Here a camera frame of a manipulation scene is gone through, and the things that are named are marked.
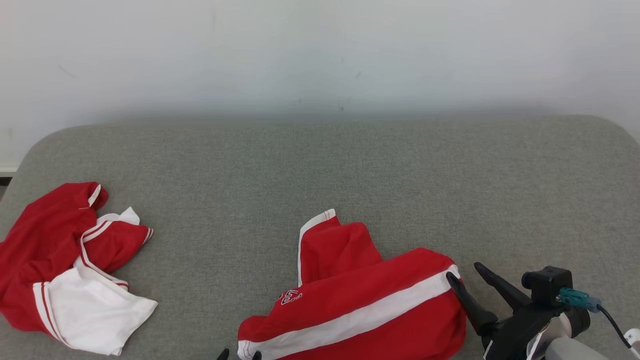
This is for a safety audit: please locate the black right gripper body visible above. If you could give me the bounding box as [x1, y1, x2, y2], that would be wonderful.
[481, 297, 565, 360]

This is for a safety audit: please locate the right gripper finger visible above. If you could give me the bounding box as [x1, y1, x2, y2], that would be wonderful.
[473, 262, 531, 314]
[446, 271, 499, 336]

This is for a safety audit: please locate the red shorts white stripe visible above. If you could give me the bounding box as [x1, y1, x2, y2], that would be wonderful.
[237, 208, 468, 360]

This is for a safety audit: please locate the red and white shirt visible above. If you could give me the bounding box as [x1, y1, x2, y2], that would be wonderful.
[0, 181, 159, 357]

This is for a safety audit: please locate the right camera cable teal plug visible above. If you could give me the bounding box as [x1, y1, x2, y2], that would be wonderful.
[557, 287, 632, 347]

